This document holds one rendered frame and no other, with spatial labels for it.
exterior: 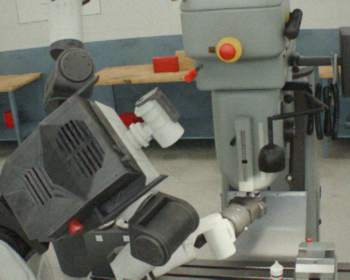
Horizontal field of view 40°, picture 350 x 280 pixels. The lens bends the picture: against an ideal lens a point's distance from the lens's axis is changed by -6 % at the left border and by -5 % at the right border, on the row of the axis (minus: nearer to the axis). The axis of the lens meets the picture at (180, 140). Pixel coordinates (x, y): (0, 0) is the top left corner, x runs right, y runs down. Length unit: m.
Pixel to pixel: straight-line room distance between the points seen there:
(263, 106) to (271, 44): 0.23
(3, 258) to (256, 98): 0.78
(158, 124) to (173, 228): 0.24
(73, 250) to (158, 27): 3.24
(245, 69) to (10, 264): 0.77
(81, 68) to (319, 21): 4.63
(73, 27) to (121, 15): 4.80
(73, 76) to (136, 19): 4.86
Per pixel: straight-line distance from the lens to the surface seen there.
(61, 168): 1.05
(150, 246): 1.09
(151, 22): 5.96
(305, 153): 1.93
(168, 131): 1.18
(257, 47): 1.23
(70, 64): 1.19
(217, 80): 1.36
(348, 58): 1.66
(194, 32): 1.25
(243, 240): 2.00
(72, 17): 1.30
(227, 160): 1.47
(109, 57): 6.21
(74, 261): 3.56
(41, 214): 1.10
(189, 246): 1.39
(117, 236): 1.76
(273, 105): 1.41
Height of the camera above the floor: 1.97
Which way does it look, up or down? 19 degrees down
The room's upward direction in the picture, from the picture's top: 6 degrees counter-clockwise
